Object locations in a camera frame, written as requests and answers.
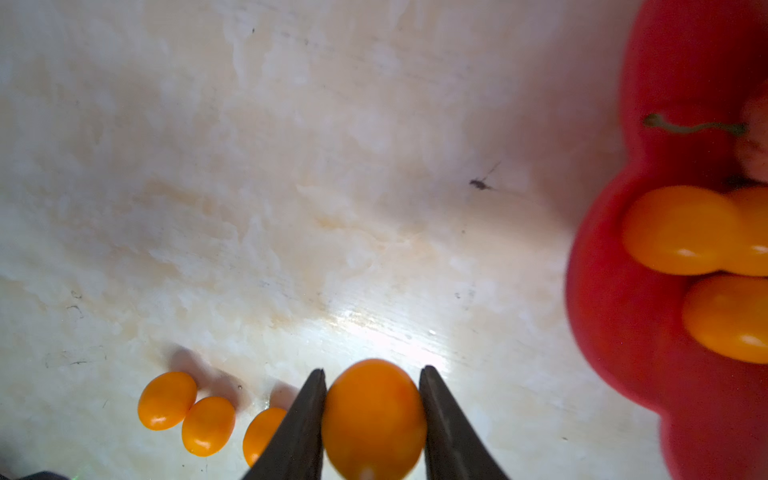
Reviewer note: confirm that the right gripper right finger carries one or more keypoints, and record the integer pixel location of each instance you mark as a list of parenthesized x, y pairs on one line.
[(453, 450)]

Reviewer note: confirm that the pink fake peach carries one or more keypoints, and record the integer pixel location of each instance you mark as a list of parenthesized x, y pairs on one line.
[(750, 133)]

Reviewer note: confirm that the orange fake fruit top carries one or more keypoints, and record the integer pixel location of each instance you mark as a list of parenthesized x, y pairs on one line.
[(751, 259)]

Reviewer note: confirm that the orange fake fruit cluster bottom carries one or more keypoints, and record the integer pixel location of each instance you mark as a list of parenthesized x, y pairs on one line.
[(260, 432)]

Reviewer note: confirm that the orange fake fruit cluster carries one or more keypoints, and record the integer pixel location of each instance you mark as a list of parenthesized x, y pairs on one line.
[(373, 424), (260, 432), (682, 230)]

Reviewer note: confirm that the red flower-shaped fruit bowl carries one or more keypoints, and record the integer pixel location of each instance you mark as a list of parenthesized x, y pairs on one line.
[(692, 62)]

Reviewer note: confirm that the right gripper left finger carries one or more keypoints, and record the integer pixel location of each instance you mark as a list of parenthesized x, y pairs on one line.
[(296, 452)]

